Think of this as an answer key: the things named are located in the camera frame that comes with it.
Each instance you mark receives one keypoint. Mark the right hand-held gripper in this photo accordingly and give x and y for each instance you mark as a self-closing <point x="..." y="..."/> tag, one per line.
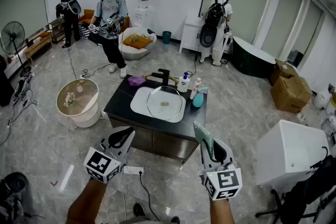
<point x="223" y="181"/>

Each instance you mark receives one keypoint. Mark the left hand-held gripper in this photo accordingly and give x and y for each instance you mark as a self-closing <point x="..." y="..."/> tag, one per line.
<point x="102" y="164"/>

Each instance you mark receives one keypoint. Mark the green scrubbing pad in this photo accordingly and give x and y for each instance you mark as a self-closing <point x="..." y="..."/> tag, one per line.
<point x="204" y="133"/>

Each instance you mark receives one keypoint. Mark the clear glass pan lid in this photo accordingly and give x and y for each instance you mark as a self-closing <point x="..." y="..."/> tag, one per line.
<point x="165" y="104"/>

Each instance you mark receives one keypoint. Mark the person's right forearm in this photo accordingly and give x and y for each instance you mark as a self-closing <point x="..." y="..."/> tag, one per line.
<point x="221" y="212"/>

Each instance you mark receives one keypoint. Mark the person's left forearm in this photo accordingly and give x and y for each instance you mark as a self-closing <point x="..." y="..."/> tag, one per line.
<point x="86" y="204"/>

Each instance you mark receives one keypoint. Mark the white power strip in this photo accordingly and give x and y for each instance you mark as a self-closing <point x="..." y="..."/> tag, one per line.
<point x="132" y="170"/>
<point x="83" y="76"/>

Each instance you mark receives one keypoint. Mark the black sink cabinet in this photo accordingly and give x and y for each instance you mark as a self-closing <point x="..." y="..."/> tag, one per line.
<point x="120" y="102"/>

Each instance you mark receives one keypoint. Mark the white sink basin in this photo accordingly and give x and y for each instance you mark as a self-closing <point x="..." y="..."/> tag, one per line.
<point x="139" y="105"/>

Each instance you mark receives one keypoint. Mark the round glass side table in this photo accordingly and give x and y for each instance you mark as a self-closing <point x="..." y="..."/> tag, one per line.
<point x="84" y="112"/>

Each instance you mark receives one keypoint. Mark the purple cloth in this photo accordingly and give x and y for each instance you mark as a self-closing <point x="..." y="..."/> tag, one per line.
<point x="136" y="80"/>

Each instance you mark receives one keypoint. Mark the pale flower bouquet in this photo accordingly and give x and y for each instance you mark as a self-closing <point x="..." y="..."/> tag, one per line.
<point x="69" y="99"/>

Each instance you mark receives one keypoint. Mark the white cube cabinet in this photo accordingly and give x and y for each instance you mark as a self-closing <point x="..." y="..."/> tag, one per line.
<point x="286" y="157"/>

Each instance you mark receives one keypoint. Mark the pink bottle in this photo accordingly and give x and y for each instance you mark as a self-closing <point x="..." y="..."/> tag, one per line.
<point x="195" y="87"/>

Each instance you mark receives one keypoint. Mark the person's black shoe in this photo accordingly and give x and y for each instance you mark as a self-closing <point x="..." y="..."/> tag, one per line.
<point x="138" y="209"/>

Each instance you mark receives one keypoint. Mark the black faucet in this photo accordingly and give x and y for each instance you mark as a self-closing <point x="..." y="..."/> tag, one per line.
<point x="165" y="76"/>

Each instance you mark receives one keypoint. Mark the white pump bottle blue cap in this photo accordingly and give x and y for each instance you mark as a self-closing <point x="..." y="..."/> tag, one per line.
<point x="183" y="85"/>

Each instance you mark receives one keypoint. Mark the wooden chair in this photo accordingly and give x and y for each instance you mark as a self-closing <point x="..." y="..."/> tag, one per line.
<point x="174" y="80"/>

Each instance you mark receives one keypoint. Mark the white round sofa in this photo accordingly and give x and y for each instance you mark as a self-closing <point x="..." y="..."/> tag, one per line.
<point x="134" y="53"/>

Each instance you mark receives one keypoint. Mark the large cardboard box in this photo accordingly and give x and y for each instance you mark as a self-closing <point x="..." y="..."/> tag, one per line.
<point x="290" y="95"/>

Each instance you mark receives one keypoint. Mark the orange cushion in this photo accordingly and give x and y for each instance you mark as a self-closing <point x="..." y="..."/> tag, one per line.
<point x="137" y="43"/>

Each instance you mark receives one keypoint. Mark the black office chair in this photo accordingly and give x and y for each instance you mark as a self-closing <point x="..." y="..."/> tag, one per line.
<point x="309" y="191"/>

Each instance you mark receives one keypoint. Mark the dark round table white top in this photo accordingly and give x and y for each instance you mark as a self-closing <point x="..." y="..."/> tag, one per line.
<point x="249" y="60"/>

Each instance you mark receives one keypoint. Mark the small cardboard box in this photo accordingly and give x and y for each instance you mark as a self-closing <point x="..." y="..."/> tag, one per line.
<point x="283" y="70"/>

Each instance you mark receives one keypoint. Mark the teal waste bin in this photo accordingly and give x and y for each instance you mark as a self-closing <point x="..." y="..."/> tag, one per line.
<point x="166" y="38"/>

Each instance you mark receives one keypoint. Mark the black white striped rug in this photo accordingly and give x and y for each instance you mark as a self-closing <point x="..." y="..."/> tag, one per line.
<point x="85" y="31"/>

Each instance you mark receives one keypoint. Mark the black round backpack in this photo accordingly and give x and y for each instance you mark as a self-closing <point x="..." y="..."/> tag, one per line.
<point x="14" y="186"/>

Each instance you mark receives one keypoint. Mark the wooden bench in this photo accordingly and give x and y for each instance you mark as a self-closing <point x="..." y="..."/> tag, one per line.
<point x="38" y="46"/>

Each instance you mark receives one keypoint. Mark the white water dispenser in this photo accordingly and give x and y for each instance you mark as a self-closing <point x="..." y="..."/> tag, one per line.
<point x="141" y="17"/>

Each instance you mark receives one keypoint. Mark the black shelf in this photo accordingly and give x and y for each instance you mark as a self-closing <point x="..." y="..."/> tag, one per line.
<point x="56" y="31"/>

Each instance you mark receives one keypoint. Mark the black speaker box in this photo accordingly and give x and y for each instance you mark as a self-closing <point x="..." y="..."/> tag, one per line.
<point x="5" y="86"/>

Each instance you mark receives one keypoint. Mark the orange armchair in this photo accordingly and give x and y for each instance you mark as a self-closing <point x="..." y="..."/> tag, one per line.
<point x="88" y="15"/>

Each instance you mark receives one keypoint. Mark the black standing fan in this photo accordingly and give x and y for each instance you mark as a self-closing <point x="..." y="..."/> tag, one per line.
<point x="12" y="38"/>

